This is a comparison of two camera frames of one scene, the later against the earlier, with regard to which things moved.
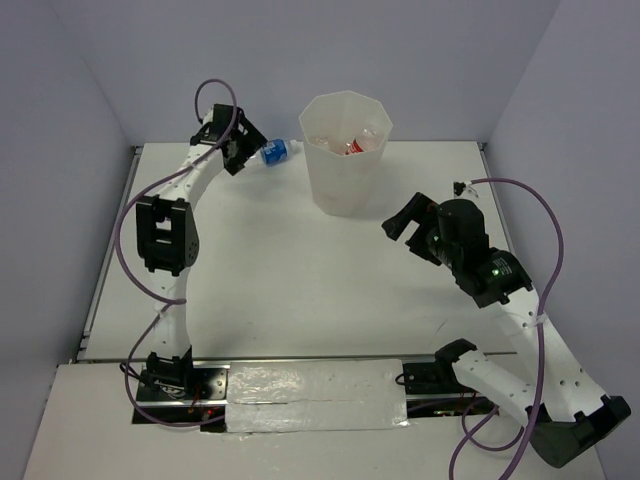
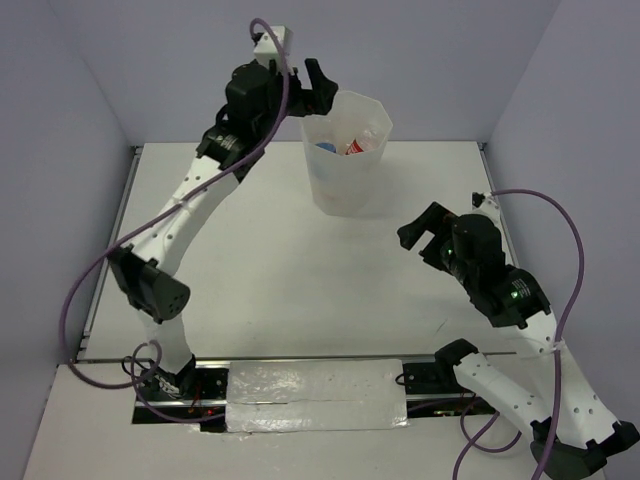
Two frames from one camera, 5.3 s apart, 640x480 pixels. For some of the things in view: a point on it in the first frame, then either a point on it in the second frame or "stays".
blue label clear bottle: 276,152 to 327,146
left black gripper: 254,140 to 323,89
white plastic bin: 345,135 stays
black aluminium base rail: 428,390 stays
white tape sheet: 309,395 stays
